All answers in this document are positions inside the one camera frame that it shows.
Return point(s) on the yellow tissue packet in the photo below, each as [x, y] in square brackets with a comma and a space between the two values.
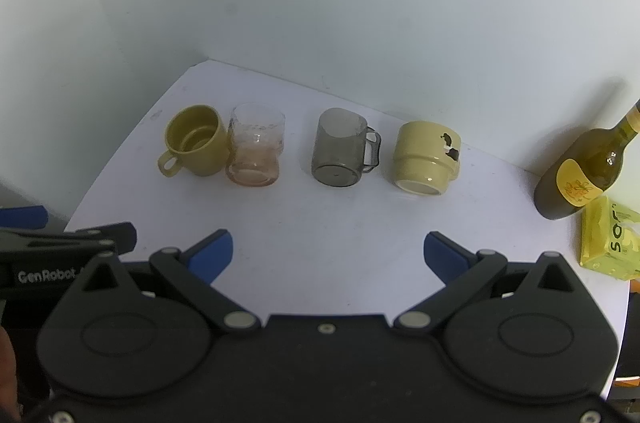
[612, 243]

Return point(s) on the olive green glass bottle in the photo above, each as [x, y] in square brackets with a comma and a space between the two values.
[582, 163]

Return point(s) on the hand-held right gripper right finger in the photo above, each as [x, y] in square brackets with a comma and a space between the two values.
[442, 253]

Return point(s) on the pale yellow printed cup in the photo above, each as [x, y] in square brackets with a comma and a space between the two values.
[425, 158]

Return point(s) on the grey transparent mug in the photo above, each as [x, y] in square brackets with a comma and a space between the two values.
[340, 153]

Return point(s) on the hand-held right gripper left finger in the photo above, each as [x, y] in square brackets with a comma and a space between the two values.
[214, 251]

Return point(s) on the pink glass cup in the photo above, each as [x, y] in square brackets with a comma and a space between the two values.
[255, 153]

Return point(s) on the olive yellow mug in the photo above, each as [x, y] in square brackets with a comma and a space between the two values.
[197, 143]

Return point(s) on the person's left forearm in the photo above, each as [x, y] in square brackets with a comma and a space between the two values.
[7, 378]

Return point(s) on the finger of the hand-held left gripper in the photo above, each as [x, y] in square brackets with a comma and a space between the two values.
[22, 217]
[117, 235]

